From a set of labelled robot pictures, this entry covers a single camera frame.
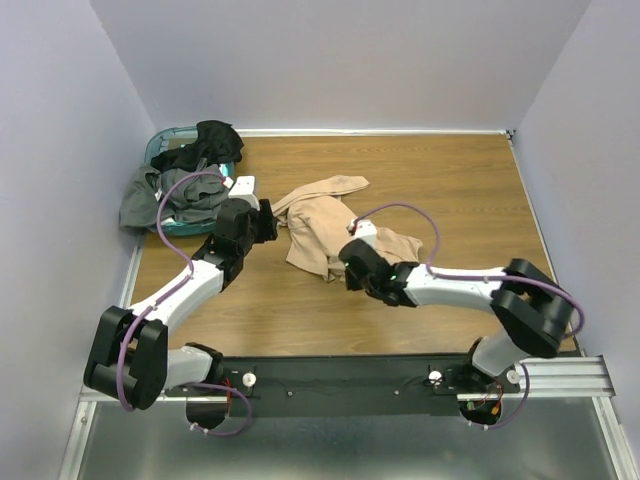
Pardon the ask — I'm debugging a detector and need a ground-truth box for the beige t shirt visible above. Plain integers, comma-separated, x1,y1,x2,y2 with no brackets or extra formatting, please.
271,174,425,284

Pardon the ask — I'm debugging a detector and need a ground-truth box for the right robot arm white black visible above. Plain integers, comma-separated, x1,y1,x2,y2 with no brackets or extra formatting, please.
339,239,583,393

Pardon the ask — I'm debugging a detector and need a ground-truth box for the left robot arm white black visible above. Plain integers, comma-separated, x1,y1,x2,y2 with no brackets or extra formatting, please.
83,198,277,411

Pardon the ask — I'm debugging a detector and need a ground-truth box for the grey t shirt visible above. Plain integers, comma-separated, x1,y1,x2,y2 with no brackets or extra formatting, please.
119,161,228,228

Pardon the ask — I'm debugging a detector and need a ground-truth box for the black t shirt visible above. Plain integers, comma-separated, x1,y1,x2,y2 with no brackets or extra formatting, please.
150,120,244,173

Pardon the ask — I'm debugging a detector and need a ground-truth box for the teal plastic basket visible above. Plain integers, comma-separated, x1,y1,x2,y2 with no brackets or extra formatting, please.
145,125,237,237

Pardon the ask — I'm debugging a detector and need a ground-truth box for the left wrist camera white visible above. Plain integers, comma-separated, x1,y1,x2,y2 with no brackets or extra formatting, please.
228,175,260,210

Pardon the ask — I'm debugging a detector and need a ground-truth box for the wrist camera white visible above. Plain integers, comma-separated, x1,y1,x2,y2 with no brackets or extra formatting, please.
228,175,260,210
347,219,377,248

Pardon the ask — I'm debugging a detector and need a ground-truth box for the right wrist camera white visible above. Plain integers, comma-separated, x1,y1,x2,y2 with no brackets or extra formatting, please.
347,219,377,248

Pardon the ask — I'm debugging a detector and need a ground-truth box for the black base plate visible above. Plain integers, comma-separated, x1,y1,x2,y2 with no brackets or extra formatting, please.
184,353,506,420

